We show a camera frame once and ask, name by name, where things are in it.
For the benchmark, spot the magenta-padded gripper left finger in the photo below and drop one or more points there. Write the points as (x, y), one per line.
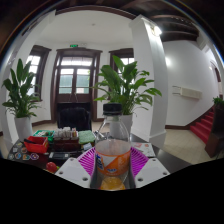
(73, 171)

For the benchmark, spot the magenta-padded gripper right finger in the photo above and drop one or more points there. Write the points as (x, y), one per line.
(153, 171)

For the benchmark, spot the orange drink plastic bottle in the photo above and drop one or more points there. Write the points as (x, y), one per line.
(112, 150)

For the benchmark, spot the printed magazine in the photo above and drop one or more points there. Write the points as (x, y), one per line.
(145, 150)

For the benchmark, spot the box of small jars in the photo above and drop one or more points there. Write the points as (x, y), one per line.
(66, 141)

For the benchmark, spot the green cloth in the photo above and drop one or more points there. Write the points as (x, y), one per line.
(86, 136)

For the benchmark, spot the red plastic box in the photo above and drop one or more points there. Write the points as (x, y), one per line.
(35, 146)

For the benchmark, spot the green and white box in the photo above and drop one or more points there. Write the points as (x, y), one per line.
(43, 133)

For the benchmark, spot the black chair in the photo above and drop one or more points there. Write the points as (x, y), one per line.
(75, 116)

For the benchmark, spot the red carpeted staircase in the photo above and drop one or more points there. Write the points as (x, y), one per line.
(204, 128)

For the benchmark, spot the leafy plant in white pot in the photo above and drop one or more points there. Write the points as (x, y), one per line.
(123, 80)
(22, 126)

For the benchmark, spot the dark wooden glazed door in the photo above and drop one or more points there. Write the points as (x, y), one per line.
(75, 98)

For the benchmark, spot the dark wooden stand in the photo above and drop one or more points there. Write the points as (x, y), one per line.
(216, 133)

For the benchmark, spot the small leafy plant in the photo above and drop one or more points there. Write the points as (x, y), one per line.
(218, 101)

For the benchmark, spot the dark framed window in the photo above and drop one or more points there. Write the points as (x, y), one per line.
(33, 65)
(128, 60)

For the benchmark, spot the green exit sign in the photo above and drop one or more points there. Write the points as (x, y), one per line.
(73, 45)

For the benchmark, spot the white wall heater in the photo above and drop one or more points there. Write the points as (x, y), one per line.
(188, 92)

